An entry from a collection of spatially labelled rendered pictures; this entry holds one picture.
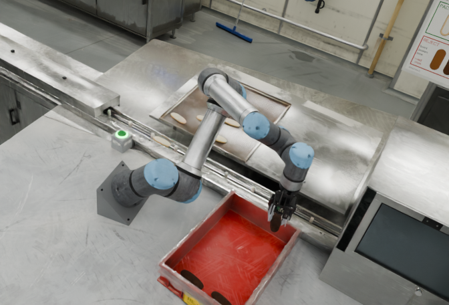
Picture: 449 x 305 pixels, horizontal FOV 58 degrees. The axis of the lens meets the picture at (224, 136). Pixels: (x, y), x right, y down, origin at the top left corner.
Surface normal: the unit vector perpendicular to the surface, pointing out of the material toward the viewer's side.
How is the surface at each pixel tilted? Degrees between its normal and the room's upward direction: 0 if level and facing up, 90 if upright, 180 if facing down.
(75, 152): 0
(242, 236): 0
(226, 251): 0
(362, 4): 90
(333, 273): 90
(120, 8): 90
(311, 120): 10
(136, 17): 90
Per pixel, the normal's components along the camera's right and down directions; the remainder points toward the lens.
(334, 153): 0.07, -0.70
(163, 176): 0.68, -0.40
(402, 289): -0.51, 0.47
